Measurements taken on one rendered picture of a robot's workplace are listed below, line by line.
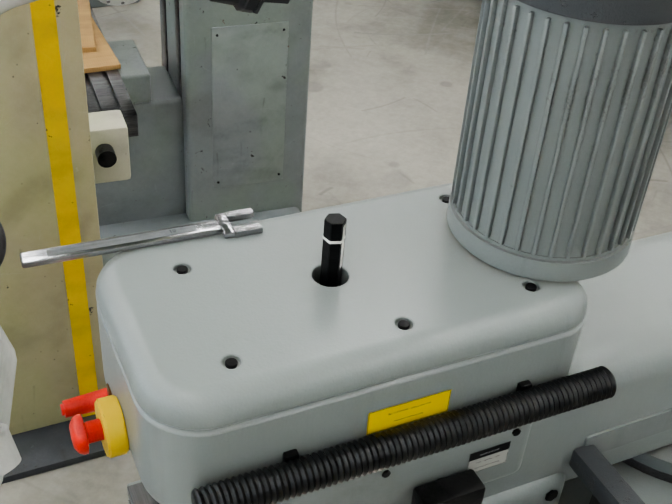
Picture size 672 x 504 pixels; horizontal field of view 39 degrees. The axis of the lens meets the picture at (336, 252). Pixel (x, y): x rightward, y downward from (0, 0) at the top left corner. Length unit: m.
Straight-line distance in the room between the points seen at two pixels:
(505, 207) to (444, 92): 4.72
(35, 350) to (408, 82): 3.23
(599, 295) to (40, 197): 1.96
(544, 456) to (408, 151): 3.93
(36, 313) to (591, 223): 2.35
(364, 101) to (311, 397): 4.65
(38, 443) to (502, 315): 2.59
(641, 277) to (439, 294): 0.39
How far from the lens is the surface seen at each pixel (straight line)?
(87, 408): 1.09
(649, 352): 1.17
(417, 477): 1.04
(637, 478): 1.34
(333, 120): 5.23
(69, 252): 0.98
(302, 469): 0.88
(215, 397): 0.83
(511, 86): 0.91
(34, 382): 3.27
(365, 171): 4.79
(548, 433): 1.13
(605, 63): 0.88
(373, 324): 0.90
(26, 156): 2.78
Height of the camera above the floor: 2.47
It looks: 36 degrees down
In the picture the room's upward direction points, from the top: 5 degrees clockwise
